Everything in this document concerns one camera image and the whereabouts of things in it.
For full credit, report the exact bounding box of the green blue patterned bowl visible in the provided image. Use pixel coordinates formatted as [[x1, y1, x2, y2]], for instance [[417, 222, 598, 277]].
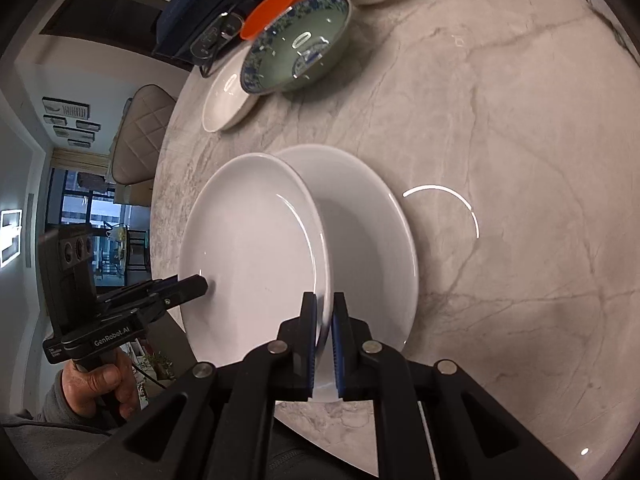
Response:
[[240, 0, 354, 96]]

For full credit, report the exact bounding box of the grey quilted chair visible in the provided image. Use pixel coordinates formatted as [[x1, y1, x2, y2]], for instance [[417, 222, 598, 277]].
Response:
[[111, 84, 176, 185]]

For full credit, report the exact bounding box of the deep white plate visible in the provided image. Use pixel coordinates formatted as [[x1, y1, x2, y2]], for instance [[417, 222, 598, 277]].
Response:
[[202, 46, 259, 133]]

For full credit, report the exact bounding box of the small white plate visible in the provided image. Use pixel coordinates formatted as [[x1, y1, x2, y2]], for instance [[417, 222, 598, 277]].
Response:
[[178, 152, 334, 401]]

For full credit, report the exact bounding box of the grey sleeve left forearm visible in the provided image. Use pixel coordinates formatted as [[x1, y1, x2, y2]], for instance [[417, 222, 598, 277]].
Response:
[[1, 374, 115, 479]]

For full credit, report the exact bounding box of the orange plastic bowl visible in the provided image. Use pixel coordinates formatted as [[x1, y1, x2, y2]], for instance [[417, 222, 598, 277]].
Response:
[[240, 0, 300, 41]]

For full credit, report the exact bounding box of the person's left hand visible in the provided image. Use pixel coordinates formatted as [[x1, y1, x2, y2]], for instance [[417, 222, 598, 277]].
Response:
[[61, 349, 140, 419]]

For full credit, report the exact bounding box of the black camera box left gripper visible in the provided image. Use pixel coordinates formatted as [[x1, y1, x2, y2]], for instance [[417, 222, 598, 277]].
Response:
[[38, 223, 99, 338]]

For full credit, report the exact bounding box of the large white plate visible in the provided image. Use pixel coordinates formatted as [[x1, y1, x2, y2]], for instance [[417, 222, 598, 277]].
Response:
[[277, 144, 419, 351]]

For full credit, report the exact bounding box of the navy electric multicooker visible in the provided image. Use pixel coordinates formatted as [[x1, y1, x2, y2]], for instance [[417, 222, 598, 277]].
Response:
[[153, 0, 264, 66]]

